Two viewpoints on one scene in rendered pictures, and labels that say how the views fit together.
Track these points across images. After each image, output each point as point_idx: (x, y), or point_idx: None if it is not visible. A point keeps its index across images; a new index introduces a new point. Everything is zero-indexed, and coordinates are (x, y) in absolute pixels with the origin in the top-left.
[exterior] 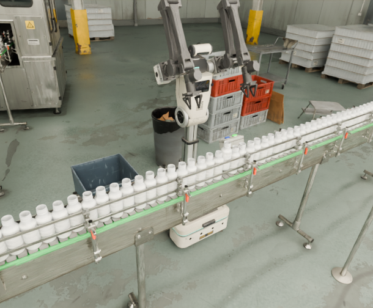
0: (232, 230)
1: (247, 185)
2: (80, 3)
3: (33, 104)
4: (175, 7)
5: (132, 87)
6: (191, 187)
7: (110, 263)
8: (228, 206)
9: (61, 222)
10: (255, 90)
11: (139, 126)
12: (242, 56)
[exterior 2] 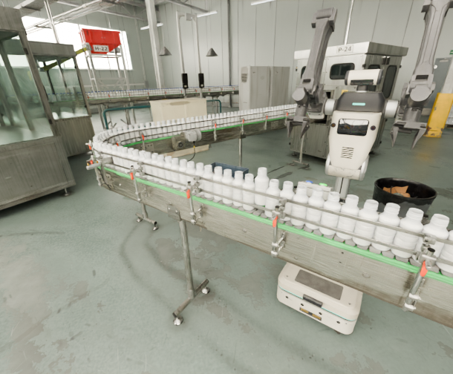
0: (355, 348)
1: (286, 247)
2: (452, 87)
3: (324, 155)
4: (322, 21)
5: (447, 172)
6: (214, 197)
7: (232, 260)
8: (391, 329)
9: (133, 162)
10: (415, 139)
11: None
12: (411, 81)
